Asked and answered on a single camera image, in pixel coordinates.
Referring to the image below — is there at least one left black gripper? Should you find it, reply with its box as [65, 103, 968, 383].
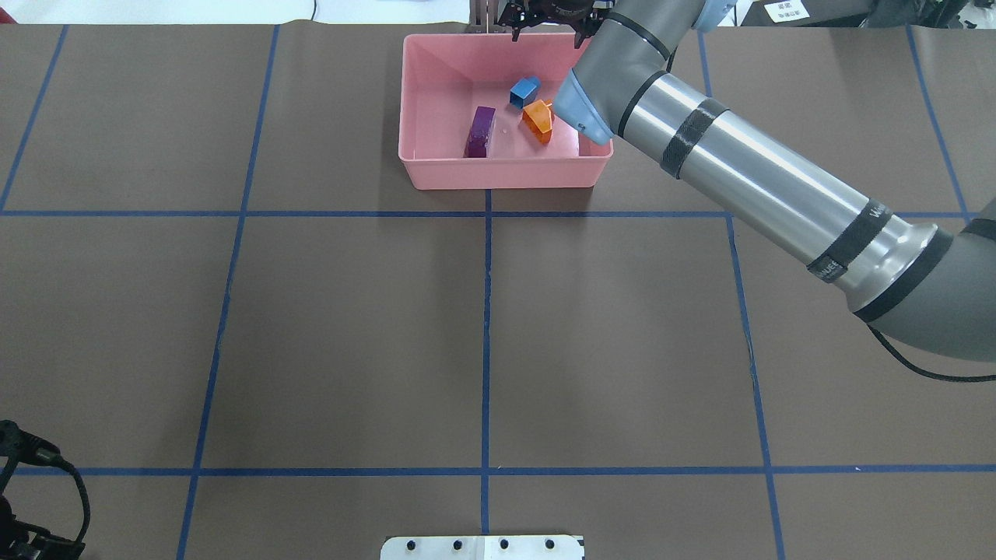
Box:
[1, 499, 85, 559]

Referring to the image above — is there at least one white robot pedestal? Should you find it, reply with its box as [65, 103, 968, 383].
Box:
[380, 534, 587, 559]

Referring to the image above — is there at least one orange toy block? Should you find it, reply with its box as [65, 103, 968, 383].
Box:
[521, 99, 556, 145]

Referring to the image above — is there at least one purple toy block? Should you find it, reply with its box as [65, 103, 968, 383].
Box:
[464, 106, 496, 159]

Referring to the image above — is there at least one aluminium frame post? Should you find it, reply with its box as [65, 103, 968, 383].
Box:
[466, 0, 505, 34]

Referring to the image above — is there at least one pink plastic box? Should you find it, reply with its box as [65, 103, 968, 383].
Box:
[398, 33, 613, 191]

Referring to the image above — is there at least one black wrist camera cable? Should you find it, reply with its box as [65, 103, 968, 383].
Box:
[0, 436, 92, 549]

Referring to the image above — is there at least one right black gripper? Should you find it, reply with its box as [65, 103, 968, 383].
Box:
[498, 1, 615, 40]

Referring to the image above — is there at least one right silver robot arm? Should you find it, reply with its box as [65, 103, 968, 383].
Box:
[494, 1, 995, 362]

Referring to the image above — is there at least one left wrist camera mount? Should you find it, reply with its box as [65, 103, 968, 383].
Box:
[1, 419, 65, 475]

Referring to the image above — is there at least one small blue toy block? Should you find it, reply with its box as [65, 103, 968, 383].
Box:
[509, 75, 542, 110]

